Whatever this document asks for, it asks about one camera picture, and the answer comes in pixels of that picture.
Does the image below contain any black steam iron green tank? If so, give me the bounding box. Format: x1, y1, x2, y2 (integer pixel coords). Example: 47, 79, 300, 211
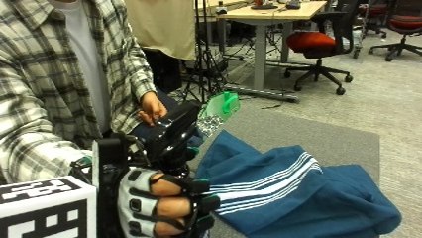
143, 90, 243, 177

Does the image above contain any black tripod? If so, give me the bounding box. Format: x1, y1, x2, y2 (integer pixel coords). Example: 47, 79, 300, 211
182, 0, 231, 104

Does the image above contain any person's white undershirt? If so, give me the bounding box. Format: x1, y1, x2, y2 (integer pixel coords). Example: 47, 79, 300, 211
47, 0, 112, 134

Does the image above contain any blue garment with white stripes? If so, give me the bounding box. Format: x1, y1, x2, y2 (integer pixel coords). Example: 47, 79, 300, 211
195, 129, 404, 238

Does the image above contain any person's plaid shirt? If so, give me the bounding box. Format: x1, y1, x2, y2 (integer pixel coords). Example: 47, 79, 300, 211
0, 0, 159, 184

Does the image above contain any white cube with black markers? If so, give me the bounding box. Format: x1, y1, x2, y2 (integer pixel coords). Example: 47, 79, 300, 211
0, 176, 99, 238

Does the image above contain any wooden desk with grey legs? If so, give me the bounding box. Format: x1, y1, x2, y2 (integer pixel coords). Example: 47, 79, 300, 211
216, 0, 331, 103

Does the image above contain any black device on desk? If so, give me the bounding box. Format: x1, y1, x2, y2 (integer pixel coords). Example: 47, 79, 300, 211
250, 2, 280, 11

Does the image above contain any red office chair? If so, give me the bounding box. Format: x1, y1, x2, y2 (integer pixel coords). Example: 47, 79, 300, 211
356, 0, 391, 40
283, 0, 356, 97
367, 0, 422, 62

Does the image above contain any dark object on desk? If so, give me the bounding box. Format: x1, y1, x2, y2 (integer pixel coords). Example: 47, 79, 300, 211
284, 0, 304, 11

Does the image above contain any black glove mount bracket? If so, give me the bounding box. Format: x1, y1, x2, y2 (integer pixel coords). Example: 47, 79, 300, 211
91, 137, 135, 238

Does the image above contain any black cable on floor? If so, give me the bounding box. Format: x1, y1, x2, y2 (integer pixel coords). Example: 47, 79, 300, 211
260, 102, 284, 111

